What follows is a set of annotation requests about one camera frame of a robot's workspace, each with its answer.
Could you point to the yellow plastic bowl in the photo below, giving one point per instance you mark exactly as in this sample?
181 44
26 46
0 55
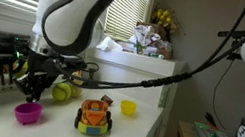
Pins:
128 107

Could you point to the white raised shelf unit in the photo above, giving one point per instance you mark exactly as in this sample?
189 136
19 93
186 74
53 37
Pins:
136 64

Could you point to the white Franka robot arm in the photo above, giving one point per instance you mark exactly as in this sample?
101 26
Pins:
70 18

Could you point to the black camera stand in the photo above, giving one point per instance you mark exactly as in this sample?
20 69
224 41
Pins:
235 55

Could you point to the yellow flower bouquet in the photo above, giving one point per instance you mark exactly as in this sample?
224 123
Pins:
165 19

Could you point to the pinkish brown fabric bundle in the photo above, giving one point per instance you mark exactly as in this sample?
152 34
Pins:
165 48

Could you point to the orange and green toy car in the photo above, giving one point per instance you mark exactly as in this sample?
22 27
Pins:
94 117

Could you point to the green and white marker tube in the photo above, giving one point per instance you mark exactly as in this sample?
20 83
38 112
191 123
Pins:
158 55

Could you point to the black bar camera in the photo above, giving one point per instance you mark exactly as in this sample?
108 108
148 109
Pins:
230 32

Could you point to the yellow-green tennis ball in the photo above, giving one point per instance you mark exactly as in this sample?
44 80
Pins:
61 92

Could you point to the narrow white window blind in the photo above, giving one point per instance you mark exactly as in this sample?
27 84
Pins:
135 13

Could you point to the small brown block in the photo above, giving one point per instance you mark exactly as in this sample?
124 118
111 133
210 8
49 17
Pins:
107 99

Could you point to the purple plastic bowl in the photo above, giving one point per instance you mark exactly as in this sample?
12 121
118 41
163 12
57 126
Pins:
27 114

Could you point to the cardboard box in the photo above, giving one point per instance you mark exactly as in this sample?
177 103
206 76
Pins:
131 47

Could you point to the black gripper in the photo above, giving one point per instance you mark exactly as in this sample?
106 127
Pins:
41 66

